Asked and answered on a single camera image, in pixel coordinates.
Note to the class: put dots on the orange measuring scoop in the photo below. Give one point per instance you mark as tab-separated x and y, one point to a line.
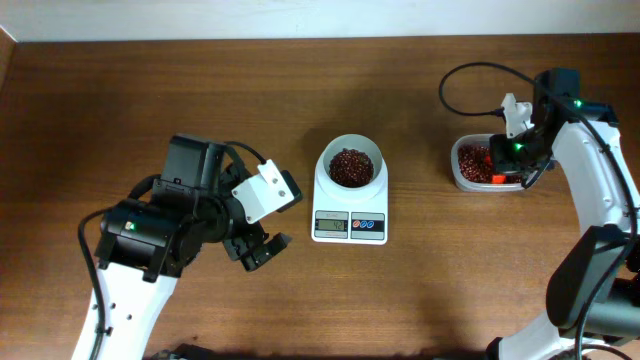
491	176

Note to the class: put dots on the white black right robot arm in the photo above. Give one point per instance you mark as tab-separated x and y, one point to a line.
588	307

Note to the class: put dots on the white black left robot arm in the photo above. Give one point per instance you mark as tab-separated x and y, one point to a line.
137	250

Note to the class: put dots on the clear plastic food container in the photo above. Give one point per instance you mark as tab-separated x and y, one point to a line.
465	185

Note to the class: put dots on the white plastic bowl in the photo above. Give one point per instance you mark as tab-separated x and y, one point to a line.
360	143

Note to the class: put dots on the white digital kitchen scale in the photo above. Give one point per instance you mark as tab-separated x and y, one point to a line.
348	215

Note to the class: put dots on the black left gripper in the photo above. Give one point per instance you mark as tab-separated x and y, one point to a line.
236	249

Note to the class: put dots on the red adzuki beans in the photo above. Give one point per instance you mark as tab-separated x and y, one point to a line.
472	167

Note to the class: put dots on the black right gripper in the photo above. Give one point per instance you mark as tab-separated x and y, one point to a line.
507	163

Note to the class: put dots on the red beans in bowl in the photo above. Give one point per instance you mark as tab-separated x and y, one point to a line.
351	168

